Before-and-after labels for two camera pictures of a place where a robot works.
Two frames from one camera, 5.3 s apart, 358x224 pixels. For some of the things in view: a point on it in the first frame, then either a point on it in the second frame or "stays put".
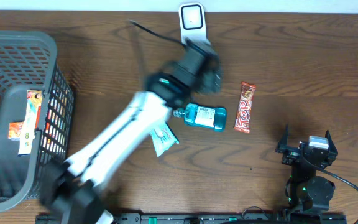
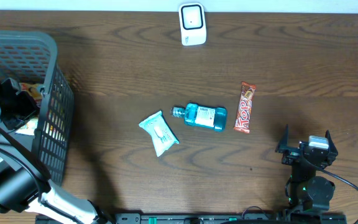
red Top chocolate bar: x=244 y=107 stays put
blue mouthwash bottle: x=213 y=118 stays put
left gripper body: x=214 y=79 to x=12 y=102
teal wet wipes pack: x=163 y=138 stays put
